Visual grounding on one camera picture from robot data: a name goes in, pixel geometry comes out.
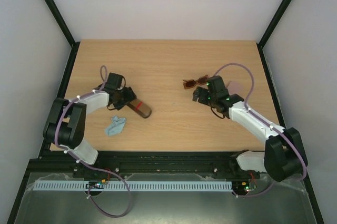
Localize brown rectangular sunglasses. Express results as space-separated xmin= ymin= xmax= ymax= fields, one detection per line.
xmin=183 ymin=75 xmax=209 ymax=90

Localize brown plaid glasses case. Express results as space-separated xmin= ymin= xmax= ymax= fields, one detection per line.
xmin=127 ymin=99 xmax=152 ymax=119

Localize pink glasses case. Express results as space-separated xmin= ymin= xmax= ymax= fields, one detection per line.
xmin=226 ymin=81 xmax=243 ymax=95

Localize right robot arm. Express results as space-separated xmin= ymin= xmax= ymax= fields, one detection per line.
xmin=192 ymin=76 xmax=308 ymax=182

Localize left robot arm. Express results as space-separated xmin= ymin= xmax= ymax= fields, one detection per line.
xmin=43 ymin=73 xmax=136 ymax=165

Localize blue cleaning cloth lower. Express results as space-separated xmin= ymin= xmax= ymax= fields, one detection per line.
xmin=105 ymin=115 xmax=126 ymax=137

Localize metal floor plate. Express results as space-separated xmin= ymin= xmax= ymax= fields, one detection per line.
xmin=15 ymin=173 xmax=316 ymax=223

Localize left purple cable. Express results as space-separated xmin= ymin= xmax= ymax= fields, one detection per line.
xmin=54 ymin=65 xmax=132 ymax=218

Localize purple cable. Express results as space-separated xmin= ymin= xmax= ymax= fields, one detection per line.
xmin=213 ymin=63 xmax=309 ymax=198
xmin=54 ymin=65 xmax=132 ymax=218

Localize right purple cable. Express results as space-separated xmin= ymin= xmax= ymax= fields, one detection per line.
xmin=213 ymin=63 xmax=309 ymax=198

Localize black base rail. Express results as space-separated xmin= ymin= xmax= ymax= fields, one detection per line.
xmin=25 ymin=151 xmax=260 ymax=181

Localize light blue cable duct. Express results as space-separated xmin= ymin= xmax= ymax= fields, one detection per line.
xmin=33 ymin=180 xmax=232 ymax=192

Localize left black frame post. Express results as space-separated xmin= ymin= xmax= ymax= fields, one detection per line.
xmin=27 ymin=0 xmax=78 ymax=48

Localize black frame post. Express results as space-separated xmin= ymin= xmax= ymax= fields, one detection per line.
xmin=27 ymin=0 xmax=78 ymax=48
xmin=257 ymin=0 xmax=310 ymax=48

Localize right black frame post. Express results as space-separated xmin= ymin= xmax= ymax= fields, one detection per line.
xmin=257 ymin=0 xmax=310 ymax=48

